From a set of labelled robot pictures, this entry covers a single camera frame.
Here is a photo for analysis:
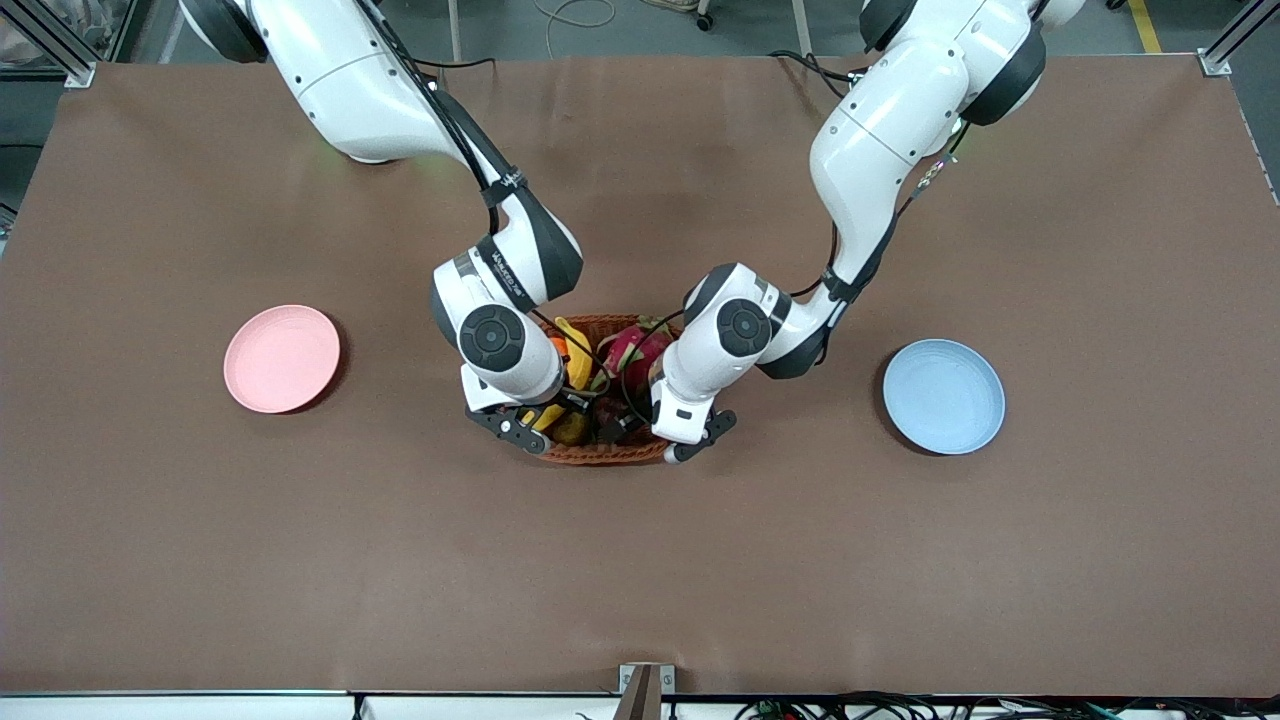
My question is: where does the dark red apple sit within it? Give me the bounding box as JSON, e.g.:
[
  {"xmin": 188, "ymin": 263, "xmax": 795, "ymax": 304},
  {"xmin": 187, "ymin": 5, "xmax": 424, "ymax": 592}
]
[{"xmin": 590, "ymin": 394, "xmax": 643, "ymax": 447}]

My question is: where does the yellow banana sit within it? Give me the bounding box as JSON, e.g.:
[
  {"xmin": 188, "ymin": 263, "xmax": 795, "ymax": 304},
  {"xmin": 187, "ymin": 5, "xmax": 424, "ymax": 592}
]
[{"xmin": 520, "ymin": 317, "xmax": 597, "ymax": 434}]

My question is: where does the brown wicker basket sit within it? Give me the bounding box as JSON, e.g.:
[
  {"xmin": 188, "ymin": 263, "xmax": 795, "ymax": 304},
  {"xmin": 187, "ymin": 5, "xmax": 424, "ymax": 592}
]
[{"xmin": 524, "ymin": 315, "xmax": 687, "ymax": 466}]

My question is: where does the pink dragon fruit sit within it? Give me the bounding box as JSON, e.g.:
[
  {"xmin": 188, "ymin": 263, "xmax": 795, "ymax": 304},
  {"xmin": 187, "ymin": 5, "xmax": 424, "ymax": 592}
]
[{"xmin": 598, "ymin": 318, "xmax": 674, "ymax": 387}]

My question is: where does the brown table cover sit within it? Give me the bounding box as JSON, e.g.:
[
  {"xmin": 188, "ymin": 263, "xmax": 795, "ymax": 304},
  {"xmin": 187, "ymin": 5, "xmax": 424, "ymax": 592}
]
[{"xmin": 0, "ymin": 55, "xmax": 1280, "ymax": 698}]

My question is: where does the pink round plate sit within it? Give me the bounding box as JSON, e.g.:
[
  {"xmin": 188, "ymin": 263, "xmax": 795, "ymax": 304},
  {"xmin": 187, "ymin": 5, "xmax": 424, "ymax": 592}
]
[{"xmin": 223, "ymin": 305, "xmax": 342, "ymax": 415}]

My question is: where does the blue round plate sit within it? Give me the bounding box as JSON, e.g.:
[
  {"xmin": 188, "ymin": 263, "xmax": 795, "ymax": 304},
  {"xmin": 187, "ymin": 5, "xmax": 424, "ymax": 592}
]
[{"xmin": 882, "ymin": 339, "xmax": 1006, "ymax": 456}]

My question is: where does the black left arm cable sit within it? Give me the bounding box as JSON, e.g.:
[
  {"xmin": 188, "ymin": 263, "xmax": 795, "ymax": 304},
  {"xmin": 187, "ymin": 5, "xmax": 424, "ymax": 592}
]
[{"xmin": 620, "ymin": 48, "xmax": 976, "ymax": 421}]

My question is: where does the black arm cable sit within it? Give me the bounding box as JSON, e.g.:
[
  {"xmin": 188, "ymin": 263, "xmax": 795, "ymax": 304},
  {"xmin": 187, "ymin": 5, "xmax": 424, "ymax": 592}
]
[
  {"xmin": 620, "ymin": 48, "xmax": 976, "ymax": 421},
  {"xmin": 355, "ymin": 0, "xmax": 613, "ymax": 401}
]

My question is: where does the metal bracket with wooden post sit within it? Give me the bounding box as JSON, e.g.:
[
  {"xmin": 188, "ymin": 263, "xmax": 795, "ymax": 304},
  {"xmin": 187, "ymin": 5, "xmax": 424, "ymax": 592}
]
[{"xmin": 618, "ymin": 663, "xmax": 677, "ymax": 720}]

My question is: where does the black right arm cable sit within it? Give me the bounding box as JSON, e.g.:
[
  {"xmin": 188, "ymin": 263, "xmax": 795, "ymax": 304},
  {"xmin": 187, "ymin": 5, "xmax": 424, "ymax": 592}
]
[{"xmin": 355, "ymin": 0, "xmax": 613, "ymax": 401}]

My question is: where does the black cable bundle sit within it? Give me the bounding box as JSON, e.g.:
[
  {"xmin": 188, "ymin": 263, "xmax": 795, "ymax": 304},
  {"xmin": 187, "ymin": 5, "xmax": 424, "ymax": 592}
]
[{"xmin": 735, "ymin": 690, "xmax": 1280, "ymax": 720}]

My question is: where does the white floor cable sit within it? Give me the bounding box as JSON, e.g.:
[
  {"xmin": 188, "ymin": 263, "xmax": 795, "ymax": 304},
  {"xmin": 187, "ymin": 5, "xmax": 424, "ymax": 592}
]
[{"xmin": 532, "ymin": 0, "xmax": 619, "ymax": 59}]

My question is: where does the aluminium frame post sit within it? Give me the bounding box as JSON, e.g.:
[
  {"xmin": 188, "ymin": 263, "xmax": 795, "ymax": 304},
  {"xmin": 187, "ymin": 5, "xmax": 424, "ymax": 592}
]
[
  {"xmin": 0, "ymin": 0, "xmax": 98, "ymax": 89},
  {"xmin": 1198, "ymin": 0, "xmax": 1280, "ymax": 77}
]

